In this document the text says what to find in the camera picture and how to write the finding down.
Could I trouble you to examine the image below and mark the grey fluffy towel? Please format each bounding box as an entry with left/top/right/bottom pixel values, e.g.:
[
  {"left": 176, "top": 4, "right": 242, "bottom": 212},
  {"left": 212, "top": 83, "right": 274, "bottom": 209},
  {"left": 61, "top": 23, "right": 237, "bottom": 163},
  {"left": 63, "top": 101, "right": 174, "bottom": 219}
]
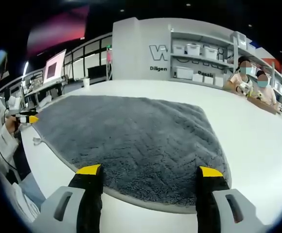
[{"left": 32, "top": 95, "right": 232, "bottom": 207}]

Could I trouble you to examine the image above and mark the person's leg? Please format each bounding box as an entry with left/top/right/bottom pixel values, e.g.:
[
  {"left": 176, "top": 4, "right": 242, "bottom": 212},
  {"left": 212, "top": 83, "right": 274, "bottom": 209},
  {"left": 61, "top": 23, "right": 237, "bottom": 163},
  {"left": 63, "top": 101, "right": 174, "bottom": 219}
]
[{"left": 18, "top": 173, "right": 46, "bottom": 209}]

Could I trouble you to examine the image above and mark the grey metal shelving rack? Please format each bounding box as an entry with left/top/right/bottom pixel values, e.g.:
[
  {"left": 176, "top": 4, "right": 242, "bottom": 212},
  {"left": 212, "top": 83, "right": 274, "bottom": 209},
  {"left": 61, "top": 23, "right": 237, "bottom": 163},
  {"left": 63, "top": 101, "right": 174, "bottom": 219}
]
[{"left": 168, "top": 24, "right": 282, "bottom": 98}]

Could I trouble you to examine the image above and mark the clear storage bin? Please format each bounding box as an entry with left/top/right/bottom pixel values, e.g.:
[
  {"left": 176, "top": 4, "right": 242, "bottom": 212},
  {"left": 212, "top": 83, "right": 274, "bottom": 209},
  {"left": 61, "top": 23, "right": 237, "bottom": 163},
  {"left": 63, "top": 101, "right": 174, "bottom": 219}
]
[{"left": 235, "top": 31, "right": 247, "bottom": 49}]

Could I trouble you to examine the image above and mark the black monitor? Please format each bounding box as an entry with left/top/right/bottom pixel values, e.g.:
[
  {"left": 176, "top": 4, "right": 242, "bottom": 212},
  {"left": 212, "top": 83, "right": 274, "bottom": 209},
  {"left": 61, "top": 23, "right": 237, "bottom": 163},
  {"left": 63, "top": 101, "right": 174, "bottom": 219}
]
[{"left": 87, "top": 65, "right": 107, "bottom": 79}]

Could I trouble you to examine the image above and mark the pale display screen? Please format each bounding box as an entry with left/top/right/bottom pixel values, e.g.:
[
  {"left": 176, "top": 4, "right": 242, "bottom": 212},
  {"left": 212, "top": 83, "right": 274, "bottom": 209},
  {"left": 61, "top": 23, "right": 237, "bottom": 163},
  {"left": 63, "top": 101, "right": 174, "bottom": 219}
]
[{"left": 43, "top": 49, "right": 67, "bottom": 85}]

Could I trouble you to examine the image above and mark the wooden tray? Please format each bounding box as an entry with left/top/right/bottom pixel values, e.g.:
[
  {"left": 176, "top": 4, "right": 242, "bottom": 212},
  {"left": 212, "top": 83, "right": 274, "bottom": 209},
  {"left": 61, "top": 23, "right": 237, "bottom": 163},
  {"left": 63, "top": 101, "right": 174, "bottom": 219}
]
[{"left": 247, "top": 96, "right": 278, "bottom": 115}]

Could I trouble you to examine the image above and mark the person's left hand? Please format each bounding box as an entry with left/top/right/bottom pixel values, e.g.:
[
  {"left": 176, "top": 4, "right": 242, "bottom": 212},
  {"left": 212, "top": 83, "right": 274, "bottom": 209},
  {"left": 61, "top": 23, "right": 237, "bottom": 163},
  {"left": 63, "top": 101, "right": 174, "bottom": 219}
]
[{"left": 5, "top": 116, "right": 21, "bottom": 134}]

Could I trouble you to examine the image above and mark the white lidded storage bin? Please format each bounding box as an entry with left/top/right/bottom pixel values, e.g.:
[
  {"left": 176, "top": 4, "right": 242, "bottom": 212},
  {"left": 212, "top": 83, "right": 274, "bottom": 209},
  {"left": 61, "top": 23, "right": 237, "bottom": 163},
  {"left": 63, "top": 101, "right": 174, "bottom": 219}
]
[
  {"left": 186, "top": 43, "right": 201, "bottom": 56},
  {"left": 203, "top": 47, "right": 218, "bottom": 60},
  {"left": 172, "top": 45, "right": 186, "bottom": 55}
]

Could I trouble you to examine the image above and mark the large white storage bin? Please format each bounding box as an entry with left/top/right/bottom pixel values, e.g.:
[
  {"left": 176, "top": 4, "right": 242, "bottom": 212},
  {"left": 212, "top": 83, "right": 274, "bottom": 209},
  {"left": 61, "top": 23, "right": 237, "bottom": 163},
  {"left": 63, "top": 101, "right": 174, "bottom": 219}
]
[{"left": 175, "top": 66, "right": 194, "bottom": 80}]

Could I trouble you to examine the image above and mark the large red screen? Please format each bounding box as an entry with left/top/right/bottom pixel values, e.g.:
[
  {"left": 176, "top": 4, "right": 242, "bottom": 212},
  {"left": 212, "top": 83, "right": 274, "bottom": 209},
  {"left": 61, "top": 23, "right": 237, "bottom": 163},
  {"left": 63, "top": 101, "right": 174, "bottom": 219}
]
[{"left": 26, "top": 4, "right": 90, "bottom": 57}]

